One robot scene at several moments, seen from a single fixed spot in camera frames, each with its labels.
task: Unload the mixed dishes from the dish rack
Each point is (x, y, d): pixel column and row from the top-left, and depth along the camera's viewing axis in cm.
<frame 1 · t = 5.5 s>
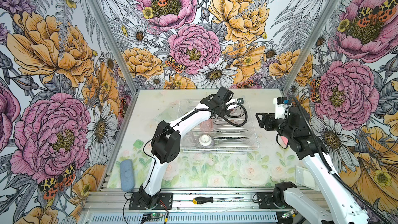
left hand: (223, 106, 91), fingers closed
right hand: (262, 119, 74), fingers open
blue grey sponge: (127, 175, 81), point 3 cm above the table

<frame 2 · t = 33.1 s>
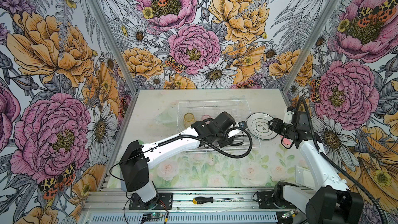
left hand: (226, 136, 77), fingers open
right hand: (272, 128, 83), fingers open
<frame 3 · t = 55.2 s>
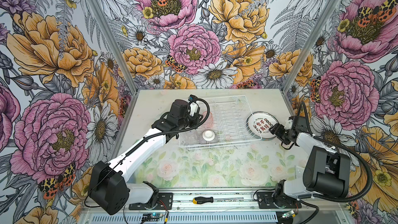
left hand: (198, 120, 80), fingers open
right hand: (273, 135, 92), fingers open
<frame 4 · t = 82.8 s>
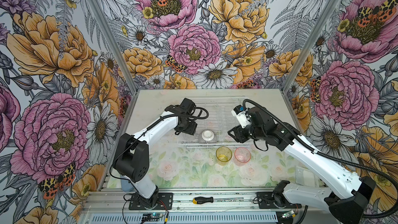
left hand: (186, 133, 86), fingers open
right hand: (234, 135, 73), fingers open
yellow glass cup: (223, 155, 90), point 2 cm above the table
pink glass cup: (242, 155, 90), on the table
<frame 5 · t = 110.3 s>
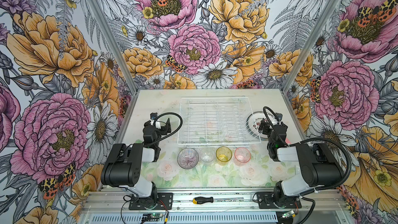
left hand: (161, 122, 94), fingers open
right hand: (270, 123, 93), fingers open
striped small bowl: (187, 158, 89), point 2 cm above the table
